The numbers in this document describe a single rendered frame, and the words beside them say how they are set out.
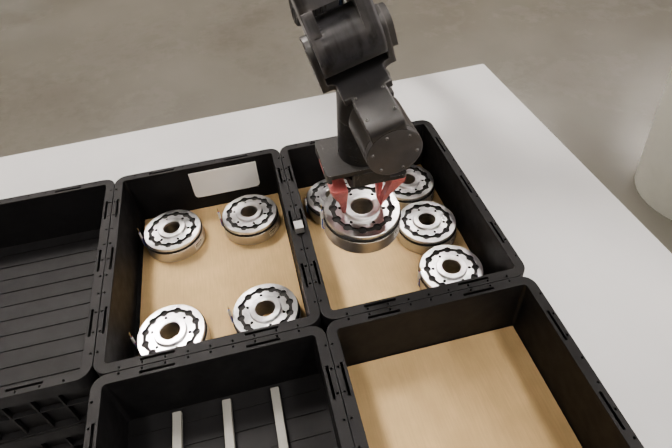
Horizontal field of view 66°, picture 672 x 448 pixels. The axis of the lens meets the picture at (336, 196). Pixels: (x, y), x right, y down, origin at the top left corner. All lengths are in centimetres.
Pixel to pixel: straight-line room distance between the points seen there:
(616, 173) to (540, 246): 143
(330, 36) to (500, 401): 53
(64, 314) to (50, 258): 14
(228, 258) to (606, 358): 67
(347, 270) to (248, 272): 17
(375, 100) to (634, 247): 82
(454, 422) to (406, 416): 6
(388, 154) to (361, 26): 12
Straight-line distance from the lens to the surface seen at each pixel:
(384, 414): 76
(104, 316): 81
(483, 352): 82
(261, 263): 92
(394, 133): 48
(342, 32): 49
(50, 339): 96
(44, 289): 103
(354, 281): 87
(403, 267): 89
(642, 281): 115
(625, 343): 105
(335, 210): 69
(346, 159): 60
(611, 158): 262
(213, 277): 92
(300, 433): 76
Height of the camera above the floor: 152
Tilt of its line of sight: 43 degrees down
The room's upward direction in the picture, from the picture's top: 5 degrees counter-clockwise
